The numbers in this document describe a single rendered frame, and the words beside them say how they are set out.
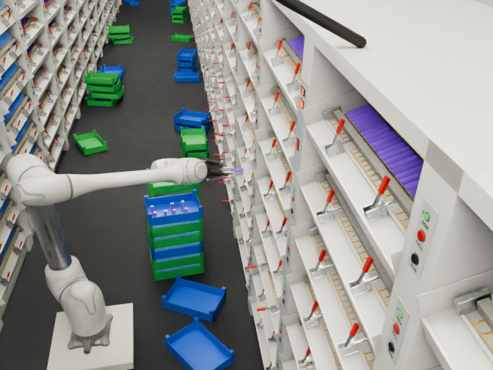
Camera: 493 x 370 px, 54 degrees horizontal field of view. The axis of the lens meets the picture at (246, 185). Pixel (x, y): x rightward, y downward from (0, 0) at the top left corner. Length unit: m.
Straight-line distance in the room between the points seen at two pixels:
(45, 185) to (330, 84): 1.11
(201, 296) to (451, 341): 2.20
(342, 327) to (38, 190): 1.18
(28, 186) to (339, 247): 1.17
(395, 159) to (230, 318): 1.83
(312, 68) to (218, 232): 2.19
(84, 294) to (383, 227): 1.53
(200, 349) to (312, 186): 1.40
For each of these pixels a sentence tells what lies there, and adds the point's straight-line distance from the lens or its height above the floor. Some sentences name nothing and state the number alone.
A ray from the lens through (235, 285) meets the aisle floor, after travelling 2.92.
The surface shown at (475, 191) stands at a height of 1.69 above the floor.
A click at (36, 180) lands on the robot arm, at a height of 1.07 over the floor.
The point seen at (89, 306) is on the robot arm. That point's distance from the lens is 2.23.
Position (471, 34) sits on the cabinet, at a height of 1.70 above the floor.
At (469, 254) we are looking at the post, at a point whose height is 1.57.
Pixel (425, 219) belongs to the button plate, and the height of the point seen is 1.59.
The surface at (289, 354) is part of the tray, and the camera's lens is 1.91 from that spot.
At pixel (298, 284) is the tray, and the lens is 1.65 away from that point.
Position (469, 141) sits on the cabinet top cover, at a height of 1.70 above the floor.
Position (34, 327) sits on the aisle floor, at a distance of 2.88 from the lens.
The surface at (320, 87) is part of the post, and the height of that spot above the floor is 1.56.
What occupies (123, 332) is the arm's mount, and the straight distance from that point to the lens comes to 2.39.
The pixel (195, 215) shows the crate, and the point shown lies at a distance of 2.74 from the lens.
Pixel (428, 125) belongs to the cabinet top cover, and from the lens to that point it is 0.77.
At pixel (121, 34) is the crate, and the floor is 0.13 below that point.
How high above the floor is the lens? 1.99
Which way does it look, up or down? 31 degrees down
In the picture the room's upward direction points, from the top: 2 degrees clockwise
